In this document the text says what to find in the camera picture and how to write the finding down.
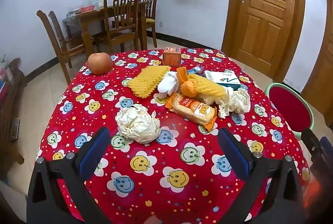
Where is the white tissue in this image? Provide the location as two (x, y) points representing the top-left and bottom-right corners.
(115, 104), (161, 143)
(217, 89), (251, 118)

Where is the white foam fruit net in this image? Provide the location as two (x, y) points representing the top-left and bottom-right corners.
(157, 71), (186, 99)

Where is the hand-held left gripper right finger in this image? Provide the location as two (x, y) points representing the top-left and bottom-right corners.
(217, 128), (306, 224)

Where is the red smiley flower tablecloth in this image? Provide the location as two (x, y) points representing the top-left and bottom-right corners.
(26, 48), (311, 224)

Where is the red apple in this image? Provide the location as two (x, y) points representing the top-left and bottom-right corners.
(87, 52), (113, 75)

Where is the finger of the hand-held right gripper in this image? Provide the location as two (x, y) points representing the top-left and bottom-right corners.
(302, 128), (323, 170)
(321, 136), (333, 162)

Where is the yellow foam fruit net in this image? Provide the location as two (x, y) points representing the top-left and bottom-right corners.
(127, 65), (171, 98)
(188, 73), (227, 105)

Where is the red basin with green rim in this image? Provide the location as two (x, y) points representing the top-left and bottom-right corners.
(264, 83), (316, 136)

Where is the blue-grey plastic holder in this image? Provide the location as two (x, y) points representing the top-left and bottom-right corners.
(188, 65), (206, 76)

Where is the white and green box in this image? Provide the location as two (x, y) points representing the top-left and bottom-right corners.
(204, 70), (241, 91)

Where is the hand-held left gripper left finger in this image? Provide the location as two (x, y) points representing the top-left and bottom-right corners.
(26, 126), (115, 224)

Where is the wooden dining table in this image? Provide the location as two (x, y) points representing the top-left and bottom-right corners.
(62, 3), (146, 58)

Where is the orange mesh bag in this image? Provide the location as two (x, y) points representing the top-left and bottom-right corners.
(177, 67), (202, 97)

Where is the orange cardboard box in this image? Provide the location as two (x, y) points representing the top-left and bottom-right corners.
(163, 48), (182, 66)

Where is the orange snack packet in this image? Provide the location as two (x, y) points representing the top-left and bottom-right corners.
(165, 92), (217, 132)

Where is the dark wooden dining chair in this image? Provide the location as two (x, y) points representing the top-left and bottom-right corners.
(94, 0), (144, 54)
(48, 11), (87, 63)
(36, 10), (86, 85)

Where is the wooden bench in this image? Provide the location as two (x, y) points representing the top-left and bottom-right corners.
(0, 57), (28, 180)

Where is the wooden chair with yellow cushion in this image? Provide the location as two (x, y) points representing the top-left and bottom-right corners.
(138, 0), (160, 50)

